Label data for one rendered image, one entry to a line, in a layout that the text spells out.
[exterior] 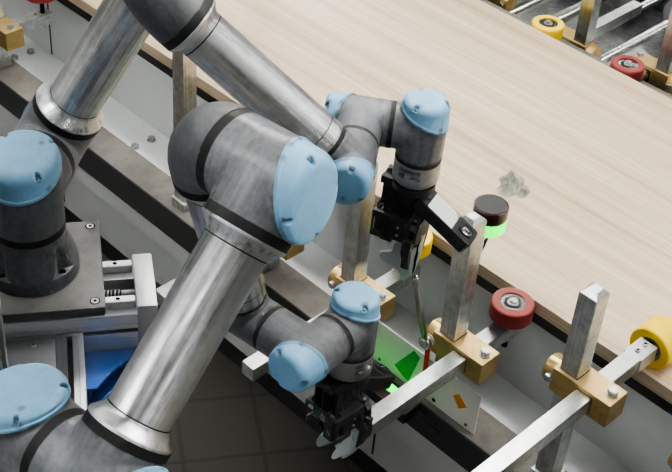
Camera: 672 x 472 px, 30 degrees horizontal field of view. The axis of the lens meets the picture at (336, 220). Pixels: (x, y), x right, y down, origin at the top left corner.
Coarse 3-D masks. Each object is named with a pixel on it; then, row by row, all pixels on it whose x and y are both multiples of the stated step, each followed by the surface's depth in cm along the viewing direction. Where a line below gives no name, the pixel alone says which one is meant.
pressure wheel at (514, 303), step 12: (504, 288) 229; (516, 288) 230; (492, 300) 226; (504, 300) 227; (516, 300) 226; (528, 300) 227; (492, 312) 226; (504, 312) 224; (516, 312) 224; (528, 312) 225; (504, 324) 225; (516, 324) 225; (528, 324) 226
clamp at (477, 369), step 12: (432, 324) 226; (444, 336) 224; (468, 336) 224; (432, 348) 227; (444, 348) 224; (456, 348) 222; (468, 348) 222; (480, 348) 222; (492, 348) 222; (468, 360) 220; (480, 360) 219; (492, 360) 220; (468, 372) 222; (480, 372) 219; (492, 372) 223
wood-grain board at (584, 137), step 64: (256, 0) 308; (320, 0) 311; (384, 0) 313; (448, 0) 315; (320, 64) 287; (384, 64) 289; (448, 64) 291; (512, 64) 293; (576, 64) 295; (512, 128) 272; (576, 128) 273; (640, 128) 275; (448, 192) 252; (576, 192) 255; (640, 192) 256; (512, 256) 238; (576, 256) 239; (640, 256) 240; (640, 320) 226
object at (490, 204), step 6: (480, 198) 212; (486, 198) 212; (492, 198) 212; (498, 198) 212; (480, 204) 210; (486, 204) 211; (492, 204) 211; (498, 204) 211; (504, 204) 211; (480, 210) 209; (486, 210) 209; (492, 210) 209; (498, 210) 209; (504, 210) 210; (486, 240) 216
